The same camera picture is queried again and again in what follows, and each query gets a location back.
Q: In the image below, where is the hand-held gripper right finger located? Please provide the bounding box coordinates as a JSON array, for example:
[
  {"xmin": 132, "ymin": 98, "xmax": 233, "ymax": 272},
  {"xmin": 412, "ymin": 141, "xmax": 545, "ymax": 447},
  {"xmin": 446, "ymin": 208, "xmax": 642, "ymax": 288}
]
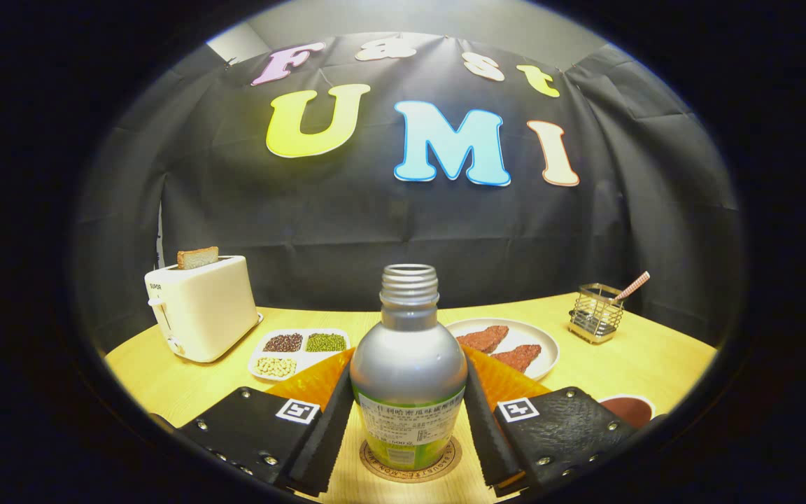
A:
[{"xmin": 462, "ymin": 346, "xmax": 665, "ymax": 499}]

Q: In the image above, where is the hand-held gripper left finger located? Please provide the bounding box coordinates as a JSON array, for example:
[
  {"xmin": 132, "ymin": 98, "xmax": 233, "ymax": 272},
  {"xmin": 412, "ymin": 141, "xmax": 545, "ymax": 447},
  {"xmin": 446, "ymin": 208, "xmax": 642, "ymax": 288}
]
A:
[{"xmin": 151, "ymin": 349, "xmax": 358, "ymax": 499}]

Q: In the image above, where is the round cork coaster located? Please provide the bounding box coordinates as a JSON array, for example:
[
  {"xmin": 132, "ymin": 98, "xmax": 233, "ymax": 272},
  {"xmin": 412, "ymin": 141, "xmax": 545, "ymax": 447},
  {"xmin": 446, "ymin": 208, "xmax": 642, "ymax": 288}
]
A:
[{"xmin": 360, "ymin": 435, "xmax": 462, "ymax": 484}]

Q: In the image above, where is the silver bottle with green label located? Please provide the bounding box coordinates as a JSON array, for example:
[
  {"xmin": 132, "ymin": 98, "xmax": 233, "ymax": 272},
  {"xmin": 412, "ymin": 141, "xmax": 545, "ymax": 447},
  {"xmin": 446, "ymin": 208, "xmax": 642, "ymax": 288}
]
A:
[{"xmin": 350, "ymin": 264, "xmax": 469, "ymax": 471}]

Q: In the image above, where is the reddish brown juice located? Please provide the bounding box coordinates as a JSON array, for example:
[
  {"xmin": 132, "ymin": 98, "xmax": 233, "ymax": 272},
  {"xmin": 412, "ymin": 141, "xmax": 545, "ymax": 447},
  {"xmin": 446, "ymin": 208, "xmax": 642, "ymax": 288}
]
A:
[{"xmin": 602, "ymin": 397, "xmax": 652, "ymax": 428}]

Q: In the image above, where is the white cup with wooden handle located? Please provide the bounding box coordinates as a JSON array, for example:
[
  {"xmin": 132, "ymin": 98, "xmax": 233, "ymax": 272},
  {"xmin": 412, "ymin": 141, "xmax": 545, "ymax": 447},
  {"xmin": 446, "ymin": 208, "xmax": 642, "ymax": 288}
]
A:
[{"xmin": 598, "ymin": 393, "xmax": 657, "ymax": 429}]

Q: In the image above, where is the pile of pale yellow beans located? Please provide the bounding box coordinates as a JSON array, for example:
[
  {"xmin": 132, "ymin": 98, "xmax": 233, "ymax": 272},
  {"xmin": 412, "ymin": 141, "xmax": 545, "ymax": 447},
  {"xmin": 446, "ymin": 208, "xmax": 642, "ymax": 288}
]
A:
[{"xmin": 255, "ymin": 357, "xmax": 297, "ymax": 379}]

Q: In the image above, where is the white divided dish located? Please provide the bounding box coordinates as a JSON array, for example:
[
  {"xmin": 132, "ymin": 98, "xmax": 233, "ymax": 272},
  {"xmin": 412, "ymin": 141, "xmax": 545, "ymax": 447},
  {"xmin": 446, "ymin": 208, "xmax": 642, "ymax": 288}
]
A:
[{"xmin": 248, "ymin": 328, "xmax": 351, "ymax": 383}]

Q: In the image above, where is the reddish brown meat piece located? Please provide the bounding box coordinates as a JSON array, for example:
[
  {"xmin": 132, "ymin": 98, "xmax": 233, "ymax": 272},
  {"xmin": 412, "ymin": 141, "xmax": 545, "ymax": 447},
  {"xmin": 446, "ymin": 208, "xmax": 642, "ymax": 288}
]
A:
[
  {"xmin": 490, "ymin": 344, "xmax": 542, "ymax": 374},
  {"xmin": 455, "ymin": 325, "xmax": 510, "ymax": 354}
]

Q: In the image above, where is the pile of green beans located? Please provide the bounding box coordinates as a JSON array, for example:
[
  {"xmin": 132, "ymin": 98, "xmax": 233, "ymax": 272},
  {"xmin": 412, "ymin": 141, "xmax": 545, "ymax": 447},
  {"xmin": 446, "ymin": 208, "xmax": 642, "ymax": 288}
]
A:
[{"xmin": 305, "ymin": 332, "xmax": 347, "ymax": 353}]

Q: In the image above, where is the pile of dark beans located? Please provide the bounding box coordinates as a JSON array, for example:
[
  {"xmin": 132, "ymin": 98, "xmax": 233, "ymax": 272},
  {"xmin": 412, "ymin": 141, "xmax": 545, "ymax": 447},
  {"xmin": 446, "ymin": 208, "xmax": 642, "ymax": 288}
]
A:
[{"xmin": 262, "ymin": 333, "xmax": 304, "ymax": 353}]

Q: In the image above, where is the white round plate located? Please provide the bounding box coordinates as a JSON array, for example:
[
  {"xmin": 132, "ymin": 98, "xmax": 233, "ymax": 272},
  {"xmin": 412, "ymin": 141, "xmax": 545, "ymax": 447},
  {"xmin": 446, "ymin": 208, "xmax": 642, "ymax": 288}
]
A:
[{"xmin": 445, "ymin": 318, "xmax": 560, "ymax": 382}]

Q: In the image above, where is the white toaster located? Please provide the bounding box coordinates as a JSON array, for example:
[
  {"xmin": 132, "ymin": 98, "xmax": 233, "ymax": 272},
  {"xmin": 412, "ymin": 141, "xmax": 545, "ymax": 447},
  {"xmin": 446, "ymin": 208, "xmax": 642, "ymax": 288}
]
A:
[{"xmin": 144, "ymin": 255, "xmax": 261, "ymax": 363}]

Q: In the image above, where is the wooden table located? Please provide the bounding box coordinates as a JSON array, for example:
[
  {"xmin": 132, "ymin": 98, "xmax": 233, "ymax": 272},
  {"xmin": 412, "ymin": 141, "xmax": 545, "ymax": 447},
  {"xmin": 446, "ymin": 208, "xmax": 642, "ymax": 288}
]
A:
[{"xmin": 104, "ymin": 292, "xmax": 719, "ymax": 504}]

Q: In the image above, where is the striped straw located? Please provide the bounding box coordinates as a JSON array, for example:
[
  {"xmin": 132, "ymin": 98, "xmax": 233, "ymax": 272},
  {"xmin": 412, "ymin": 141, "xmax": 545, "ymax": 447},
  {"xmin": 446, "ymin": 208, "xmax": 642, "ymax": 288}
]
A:
[{"xmin": 613, "ymin": 271, "xmax": 651, "ymax": 303}]

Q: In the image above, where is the toasted bread slice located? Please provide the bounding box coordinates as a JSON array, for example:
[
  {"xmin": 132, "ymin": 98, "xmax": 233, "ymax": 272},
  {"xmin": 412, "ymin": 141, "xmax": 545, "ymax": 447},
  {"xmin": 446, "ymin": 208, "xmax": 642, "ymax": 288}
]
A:
[{"xmin": 177, "ymin": 246, "xmax": 220, "ymax": 271}]

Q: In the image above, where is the black backdrop cloth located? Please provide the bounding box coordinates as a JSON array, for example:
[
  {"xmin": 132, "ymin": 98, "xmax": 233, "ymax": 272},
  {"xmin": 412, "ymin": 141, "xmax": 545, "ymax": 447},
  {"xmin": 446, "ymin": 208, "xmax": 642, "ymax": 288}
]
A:
[{"xmin": 71, "ymin": 31, "xmax": 747, "ymax": 351}]

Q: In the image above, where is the metal wire holder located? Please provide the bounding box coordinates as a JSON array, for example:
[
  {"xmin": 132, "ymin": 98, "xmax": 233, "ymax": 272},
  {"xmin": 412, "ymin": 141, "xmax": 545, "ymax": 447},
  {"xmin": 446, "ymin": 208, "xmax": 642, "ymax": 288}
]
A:
[{"xmin": 568, "ymin": 283, "xmax": 625, "ymax": 344}]

